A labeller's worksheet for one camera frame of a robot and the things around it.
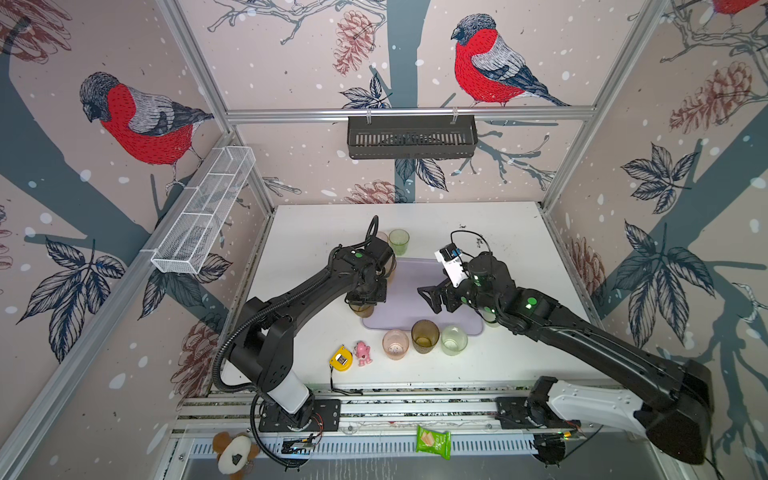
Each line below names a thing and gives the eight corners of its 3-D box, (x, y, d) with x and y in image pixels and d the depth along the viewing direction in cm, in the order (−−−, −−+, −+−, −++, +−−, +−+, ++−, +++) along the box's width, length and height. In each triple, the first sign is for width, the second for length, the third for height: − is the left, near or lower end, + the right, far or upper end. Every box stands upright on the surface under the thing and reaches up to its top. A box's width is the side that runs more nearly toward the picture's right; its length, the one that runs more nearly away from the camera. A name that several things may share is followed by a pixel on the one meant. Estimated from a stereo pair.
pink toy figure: (359, 367, 83) (358, 364, 81) (353, 346, 87) (352, 343, 85) (374, 361, 84) (373, 358, 82) (367, 341, 88) (366, 337, 86)
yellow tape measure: (328, 364, 84) (327, 361, 82) (343, 347, 87) (342, 344, 85) (342, 377, 82) (341, 374, 80) (357, 359, 85) (356, 356, 83)
